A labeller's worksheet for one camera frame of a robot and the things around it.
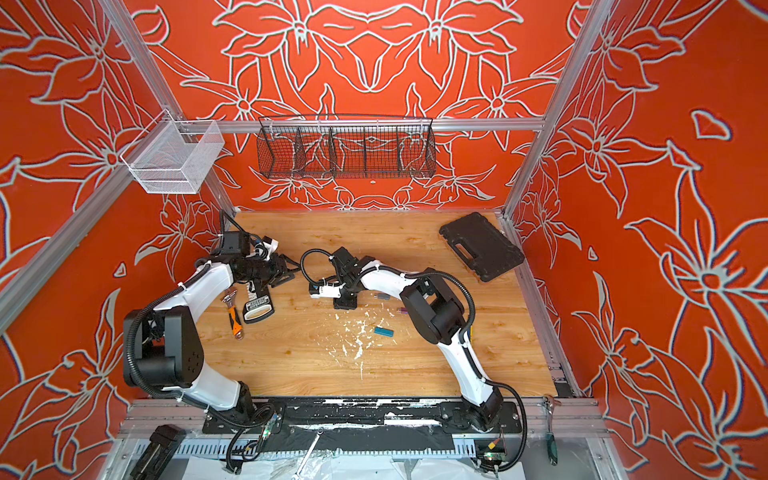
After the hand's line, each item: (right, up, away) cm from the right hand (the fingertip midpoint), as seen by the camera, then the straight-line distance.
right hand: (336, 294), depth 95 cm
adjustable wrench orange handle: (-31, -5, -5) cm, 32 cm away
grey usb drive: (+16, -1, 0) cm, 16 cm away
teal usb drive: (+16, -10, -7) cm, 20 cm away
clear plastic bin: (-51, +44, -3) cm, 68 cm away
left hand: (-11, +9, -7) cm, 16 cm away
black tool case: (+51, +15, +8) cm, 54 cm away
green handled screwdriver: (+55, -31, -27) cm, 68 cm away
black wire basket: (+3, +50, +4) cm, 50 cm away
